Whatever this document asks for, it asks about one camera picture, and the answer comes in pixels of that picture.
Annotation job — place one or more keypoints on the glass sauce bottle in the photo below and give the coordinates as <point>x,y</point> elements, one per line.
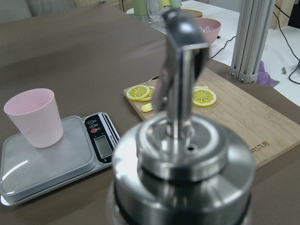
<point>178,168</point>

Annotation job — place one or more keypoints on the pink plastic cup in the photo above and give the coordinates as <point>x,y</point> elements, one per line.
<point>35,113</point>

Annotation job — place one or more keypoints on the grey kitchen scale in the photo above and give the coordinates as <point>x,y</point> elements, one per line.
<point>27,172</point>

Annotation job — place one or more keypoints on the green cup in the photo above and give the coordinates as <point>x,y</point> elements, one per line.
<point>140,7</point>

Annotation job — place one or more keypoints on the lemon slice near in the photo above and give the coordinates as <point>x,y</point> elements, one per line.
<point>140,93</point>

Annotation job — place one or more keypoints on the lemon slice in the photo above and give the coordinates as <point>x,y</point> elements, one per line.
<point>203,96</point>
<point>140,93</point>

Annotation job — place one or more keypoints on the lemon slice far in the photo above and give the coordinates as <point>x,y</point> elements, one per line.
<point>203,96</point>

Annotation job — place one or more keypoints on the wine glass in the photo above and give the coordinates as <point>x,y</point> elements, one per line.
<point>154,12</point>

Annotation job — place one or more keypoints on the pink bowl with ice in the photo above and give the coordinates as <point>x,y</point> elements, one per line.
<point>210,28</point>

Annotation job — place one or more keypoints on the purple cloth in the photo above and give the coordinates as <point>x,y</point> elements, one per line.
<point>264,78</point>

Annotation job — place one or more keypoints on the bamboo cutting board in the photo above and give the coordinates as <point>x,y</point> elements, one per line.
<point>268,133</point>

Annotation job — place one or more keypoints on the aluminium frame post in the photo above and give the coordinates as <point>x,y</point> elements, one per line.
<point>253,26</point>

